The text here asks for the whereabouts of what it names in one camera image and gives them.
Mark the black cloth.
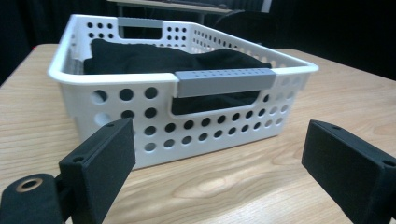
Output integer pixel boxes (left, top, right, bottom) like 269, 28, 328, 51
83, 38, 273, 116

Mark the white perforated plastic basket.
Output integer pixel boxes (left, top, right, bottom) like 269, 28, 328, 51
47, 13, 320, 171

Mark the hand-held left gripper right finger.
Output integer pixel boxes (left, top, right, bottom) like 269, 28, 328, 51
301, 119, 396, 224

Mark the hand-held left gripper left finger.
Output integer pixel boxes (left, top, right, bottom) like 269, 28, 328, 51
59, 118, 136, 224

